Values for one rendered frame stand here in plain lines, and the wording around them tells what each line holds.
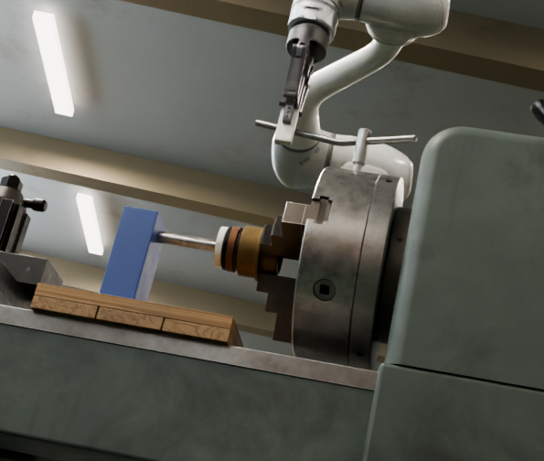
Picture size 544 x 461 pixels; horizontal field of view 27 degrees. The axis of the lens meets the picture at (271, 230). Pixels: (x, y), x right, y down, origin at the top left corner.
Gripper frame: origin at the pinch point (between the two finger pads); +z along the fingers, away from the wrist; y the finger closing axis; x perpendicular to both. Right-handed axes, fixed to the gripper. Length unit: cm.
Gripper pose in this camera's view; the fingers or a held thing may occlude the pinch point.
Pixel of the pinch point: (286, 126)
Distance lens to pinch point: 200.7
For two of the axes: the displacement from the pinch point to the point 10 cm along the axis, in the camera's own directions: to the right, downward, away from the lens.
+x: 9.7, 1.5, -1.7
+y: -0.7, -4.8, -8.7
